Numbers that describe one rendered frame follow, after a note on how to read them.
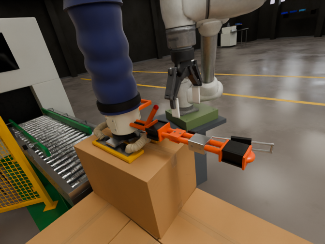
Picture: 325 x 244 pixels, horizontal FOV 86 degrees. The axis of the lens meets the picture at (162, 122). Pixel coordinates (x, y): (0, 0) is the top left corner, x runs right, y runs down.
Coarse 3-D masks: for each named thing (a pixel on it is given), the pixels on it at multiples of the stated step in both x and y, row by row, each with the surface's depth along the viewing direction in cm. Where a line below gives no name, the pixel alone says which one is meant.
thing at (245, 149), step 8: (224, 144) 60; (232, 144) 59; (240, 144) 58; (224, 152) 58; (232, 152) 55; (240, 152) 55; (248, 152) 54; (224, 160) 59; (232, 160) 57; (240, 160) 55
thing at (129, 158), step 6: (108, 138) 97; (96, 144) 99; (102, 144) 97; (120, 144) 89; (126, 144) 93; (108, 150) 91; (114, 150) 90; (120, 150) 88; (138, 150) 87; (120, 156) 85; (126, 156) 84; (132, 156) 83; (138, 156) 85
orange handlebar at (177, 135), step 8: (144, 104) 110; (136, 120) 91; (144, 128) 82; (168, 128) 78; (168, 136) 73; (176, 136) 70; (184, 136) 72; (216, 144) 64; (216, 152) 60; (248, 160) 54
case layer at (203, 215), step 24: (192, 192) 112; (72, 216) 107; (96, 216) 105; (120, 216) 103; (192, 216) 96; (216, 216) 95; (240, 216) 93; (48, 240) 96; (72, 240) 94; (96, 240) 92; (120, 240) 90; (144, 240) 89; (168, 240) 87; (192, 240) 86; (216, 240) 84; (240, 240) 83; (264, 240) 81; (288, 240) 80
